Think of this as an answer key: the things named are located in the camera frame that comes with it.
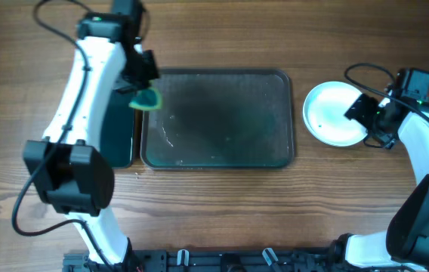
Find green yellow sponge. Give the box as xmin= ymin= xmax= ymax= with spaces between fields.
xmin=128 ymin=87 xmax=162 ymax=111

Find white plate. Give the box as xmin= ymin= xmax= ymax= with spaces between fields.
xmin=302 ymin=81 xmax=367 ymax=147

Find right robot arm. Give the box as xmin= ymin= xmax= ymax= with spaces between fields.
xmin=326 ymin=68 xmax=429 ymax=271

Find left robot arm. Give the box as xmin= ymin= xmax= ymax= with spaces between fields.
xmin=23 ymin=1 xmax=162 ymax=271

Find dark serving tray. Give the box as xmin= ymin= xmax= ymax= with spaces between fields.
xmin=140 ymin=68 xmax=296 ymax=170

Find black water tub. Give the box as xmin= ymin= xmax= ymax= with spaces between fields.
xmin=100 ymin=91 xmax=135 ymax=168

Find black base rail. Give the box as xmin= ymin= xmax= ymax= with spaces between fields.
xmin=62 ymin=247 xmax=399 ymax=272

